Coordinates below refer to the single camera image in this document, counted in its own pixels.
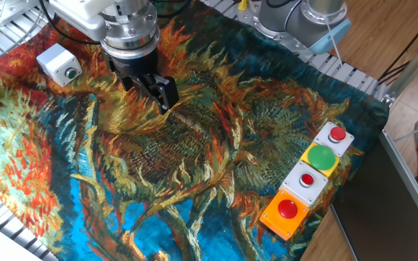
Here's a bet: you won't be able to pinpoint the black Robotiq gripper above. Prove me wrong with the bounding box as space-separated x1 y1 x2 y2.
102 46 180 115

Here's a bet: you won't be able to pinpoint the white box small green button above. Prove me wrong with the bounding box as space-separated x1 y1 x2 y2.
36 42 83 88

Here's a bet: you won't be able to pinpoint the white box small red button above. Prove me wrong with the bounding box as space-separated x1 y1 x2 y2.
278 160 329 209

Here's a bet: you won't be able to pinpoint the yellow box big green button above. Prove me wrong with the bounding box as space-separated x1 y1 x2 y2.
298 143 341 179

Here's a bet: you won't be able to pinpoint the orange box big red button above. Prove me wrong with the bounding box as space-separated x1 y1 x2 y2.
258 188 311 242

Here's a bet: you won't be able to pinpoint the white box red mushroom button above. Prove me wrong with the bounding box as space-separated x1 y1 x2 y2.
313 121 356 158

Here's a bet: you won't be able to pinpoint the sunflower painting print cloth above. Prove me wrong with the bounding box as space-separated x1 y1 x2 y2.
0 0 390 261

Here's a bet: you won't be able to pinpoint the aluminium mounting plate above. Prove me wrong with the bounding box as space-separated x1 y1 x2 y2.
0 0 41 28

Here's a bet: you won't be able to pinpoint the dark grey panel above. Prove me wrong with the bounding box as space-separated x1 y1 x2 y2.
329 129 418 261

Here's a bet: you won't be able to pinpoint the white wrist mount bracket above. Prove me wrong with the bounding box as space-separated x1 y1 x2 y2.
48 0 118 41

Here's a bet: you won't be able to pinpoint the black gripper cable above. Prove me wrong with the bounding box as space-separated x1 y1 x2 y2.
38 0 102 46

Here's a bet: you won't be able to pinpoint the black floor cables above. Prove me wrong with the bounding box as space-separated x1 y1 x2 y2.
377 7 418 85

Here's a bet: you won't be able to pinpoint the aluminium frame profile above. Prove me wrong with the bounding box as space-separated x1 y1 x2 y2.
382 32 418 108

